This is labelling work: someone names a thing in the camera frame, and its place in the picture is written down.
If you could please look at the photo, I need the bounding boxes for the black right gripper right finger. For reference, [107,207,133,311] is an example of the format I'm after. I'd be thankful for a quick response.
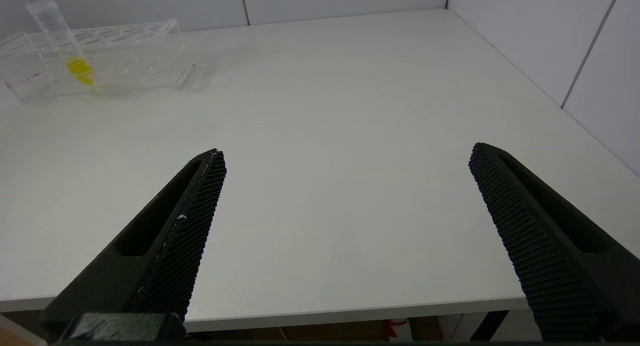
[468,142,640,340]

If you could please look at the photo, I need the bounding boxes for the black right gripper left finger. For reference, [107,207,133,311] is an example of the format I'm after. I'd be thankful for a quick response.
[40,148,227,341]

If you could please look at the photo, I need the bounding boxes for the clear acrylic test tube rack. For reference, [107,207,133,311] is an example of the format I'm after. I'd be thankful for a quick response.
[0,19,196,104]

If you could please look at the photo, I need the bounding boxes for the yellow pigment test tube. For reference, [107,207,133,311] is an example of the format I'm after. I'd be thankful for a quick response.
[25,0,96,87]

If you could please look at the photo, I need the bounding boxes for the black table leg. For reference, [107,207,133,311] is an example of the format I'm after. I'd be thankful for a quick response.
[470,310,510,341]

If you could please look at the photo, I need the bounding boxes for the red and white object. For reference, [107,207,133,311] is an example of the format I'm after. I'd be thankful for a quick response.
[384,318,413,341]

